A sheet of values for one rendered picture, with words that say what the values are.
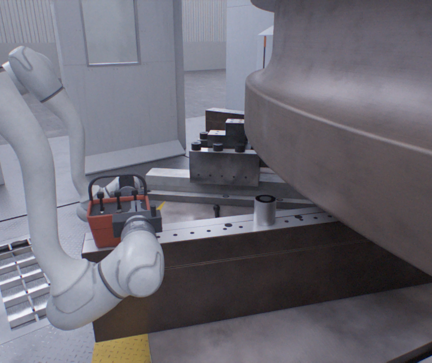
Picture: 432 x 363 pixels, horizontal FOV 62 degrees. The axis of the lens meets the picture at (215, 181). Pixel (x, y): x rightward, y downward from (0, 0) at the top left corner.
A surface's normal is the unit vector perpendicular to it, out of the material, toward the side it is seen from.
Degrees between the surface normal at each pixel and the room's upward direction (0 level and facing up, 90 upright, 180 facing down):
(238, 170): 90
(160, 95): 90
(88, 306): 83
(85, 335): 0
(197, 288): 90
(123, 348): 0
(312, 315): 0
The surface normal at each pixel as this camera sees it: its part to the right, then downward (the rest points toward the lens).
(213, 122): -0.52, 0.32
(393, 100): -0.82, -0.33
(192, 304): 0.24, 0.36
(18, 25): 0.59, 0.29
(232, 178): -0.15, 0.36
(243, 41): -0.80, 0.22
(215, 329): 0.00, -0.93
